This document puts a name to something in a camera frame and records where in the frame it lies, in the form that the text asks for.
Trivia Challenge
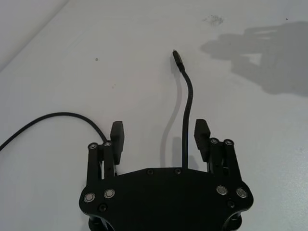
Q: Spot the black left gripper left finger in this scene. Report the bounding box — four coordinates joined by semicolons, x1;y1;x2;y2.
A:
86;120;125;190

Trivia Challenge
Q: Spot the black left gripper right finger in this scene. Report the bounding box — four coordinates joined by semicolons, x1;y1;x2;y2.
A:
193;118;244;186

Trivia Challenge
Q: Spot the black cable with plug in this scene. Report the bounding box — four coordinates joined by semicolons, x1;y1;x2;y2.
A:
0;49;191;169

